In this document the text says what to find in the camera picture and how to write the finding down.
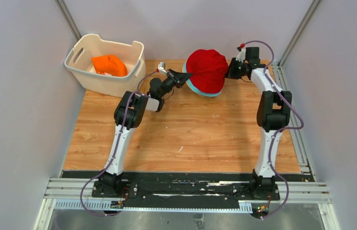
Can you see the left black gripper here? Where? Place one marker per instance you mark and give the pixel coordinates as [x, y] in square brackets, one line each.
[179, 80]

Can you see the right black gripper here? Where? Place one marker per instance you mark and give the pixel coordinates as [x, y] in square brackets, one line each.
[231, 74]

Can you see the teal bucket hat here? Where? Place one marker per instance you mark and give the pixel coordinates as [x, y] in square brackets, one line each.
[207, 80]

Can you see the red bucket hat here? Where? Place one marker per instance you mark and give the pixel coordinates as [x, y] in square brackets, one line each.
[207, 56]

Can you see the white plastic basket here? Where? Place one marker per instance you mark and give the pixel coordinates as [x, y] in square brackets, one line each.
[79, 63]

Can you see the orange bucket hat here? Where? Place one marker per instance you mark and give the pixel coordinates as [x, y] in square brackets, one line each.
[109, 65]

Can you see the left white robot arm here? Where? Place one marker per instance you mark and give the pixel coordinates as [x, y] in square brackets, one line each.
[128, 116]

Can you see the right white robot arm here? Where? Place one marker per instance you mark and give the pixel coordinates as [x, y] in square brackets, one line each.
[273, 115]

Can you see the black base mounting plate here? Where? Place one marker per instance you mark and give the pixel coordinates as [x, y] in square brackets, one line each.
[176, 190]

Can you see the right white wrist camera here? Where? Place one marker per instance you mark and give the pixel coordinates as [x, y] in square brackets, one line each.
[241, 57]

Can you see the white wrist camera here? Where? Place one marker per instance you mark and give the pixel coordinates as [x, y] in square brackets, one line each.
[162, 68]
[241, 57]

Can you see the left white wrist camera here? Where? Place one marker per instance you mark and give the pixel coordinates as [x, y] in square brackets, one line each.
[162, 68]

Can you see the aluminium frame rail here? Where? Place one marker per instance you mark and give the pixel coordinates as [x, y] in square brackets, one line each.
[63, 193]

